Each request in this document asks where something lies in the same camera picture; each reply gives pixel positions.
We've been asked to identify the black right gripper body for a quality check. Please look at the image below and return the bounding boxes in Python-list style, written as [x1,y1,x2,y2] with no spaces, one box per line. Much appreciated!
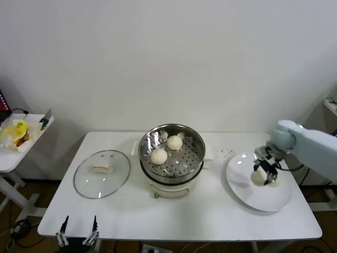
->
[264,147,277,164]

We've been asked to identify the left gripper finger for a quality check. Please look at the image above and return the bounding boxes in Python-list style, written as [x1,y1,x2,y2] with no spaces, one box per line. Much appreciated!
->
[82,215,100,246]
[55,215,70,247]

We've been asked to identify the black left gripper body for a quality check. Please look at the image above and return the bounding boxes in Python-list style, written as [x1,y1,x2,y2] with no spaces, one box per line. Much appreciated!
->
[59,237,92,253]

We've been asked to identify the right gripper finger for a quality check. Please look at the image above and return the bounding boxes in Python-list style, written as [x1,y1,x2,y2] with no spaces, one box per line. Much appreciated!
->
[253,147,267,172]
[265,152,284,186]

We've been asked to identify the round glass pot lid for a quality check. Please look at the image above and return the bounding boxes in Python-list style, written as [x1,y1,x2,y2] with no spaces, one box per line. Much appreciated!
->
[73,149,132,199]

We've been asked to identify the stainless steel steamer basket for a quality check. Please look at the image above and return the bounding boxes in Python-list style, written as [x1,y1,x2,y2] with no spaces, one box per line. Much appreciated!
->
[131,123,216,182]

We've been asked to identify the round white plate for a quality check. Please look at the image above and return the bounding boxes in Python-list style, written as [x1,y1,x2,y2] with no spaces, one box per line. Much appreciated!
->
[225,152,293,213]

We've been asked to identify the white shelf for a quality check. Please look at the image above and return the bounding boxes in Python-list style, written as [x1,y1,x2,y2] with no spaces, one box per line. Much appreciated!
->
[323,99,337,116]

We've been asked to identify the white side table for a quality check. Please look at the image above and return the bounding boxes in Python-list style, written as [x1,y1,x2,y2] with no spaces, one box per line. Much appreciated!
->
[0,113,56,219]

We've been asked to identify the green and grey booklet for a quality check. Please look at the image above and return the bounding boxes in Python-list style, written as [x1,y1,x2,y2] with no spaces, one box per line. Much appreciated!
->
[39,107,55,129]

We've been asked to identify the clear plastic bag yellow food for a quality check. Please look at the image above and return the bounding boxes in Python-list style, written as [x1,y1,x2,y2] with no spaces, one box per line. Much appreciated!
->
[0,117,44,153]

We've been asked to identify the laptop with dark red screen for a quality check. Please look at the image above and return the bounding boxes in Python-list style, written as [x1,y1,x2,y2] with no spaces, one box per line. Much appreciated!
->
[0,85,13,123]

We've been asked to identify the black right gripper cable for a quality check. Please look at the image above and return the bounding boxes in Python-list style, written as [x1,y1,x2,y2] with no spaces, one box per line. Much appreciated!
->
[276,158,303,172]

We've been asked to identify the black floor cable bundle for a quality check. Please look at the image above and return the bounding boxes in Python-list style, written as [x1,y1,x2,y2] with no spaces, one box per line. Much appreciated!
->
[0,218,43,250]

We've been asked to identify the white desk frame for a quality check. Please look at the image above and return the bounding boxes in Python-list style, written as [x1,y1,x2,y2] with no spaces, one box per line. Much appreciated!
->
[300,181,337,212]

